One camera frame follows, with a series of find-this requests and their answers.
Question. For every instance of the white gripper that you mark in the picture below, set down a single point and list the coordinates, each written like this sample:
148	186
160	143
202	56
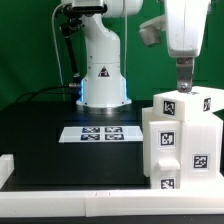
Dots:
185	24

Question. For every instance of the white cabinet body box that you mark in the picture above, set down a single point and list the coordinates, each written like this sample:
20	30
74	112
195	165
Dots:
200	148

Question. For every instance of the white cabinet top block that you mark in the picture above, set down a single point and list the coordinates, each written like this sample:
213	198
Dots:
187	106

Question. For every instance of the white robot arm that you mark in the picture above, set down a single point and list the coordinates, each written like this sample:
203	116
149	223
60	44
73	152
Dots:
104	88

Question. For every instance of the white sheet with markers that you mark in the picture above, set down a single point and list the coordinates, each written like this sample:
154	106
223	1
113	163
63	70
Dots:
101	134

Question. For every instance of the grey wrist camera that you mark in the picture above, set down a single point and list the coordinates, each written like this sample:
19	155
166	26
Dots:
150	31

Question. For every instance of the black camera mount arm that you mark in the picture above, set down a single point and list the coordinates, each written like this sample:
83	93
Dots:
70	36

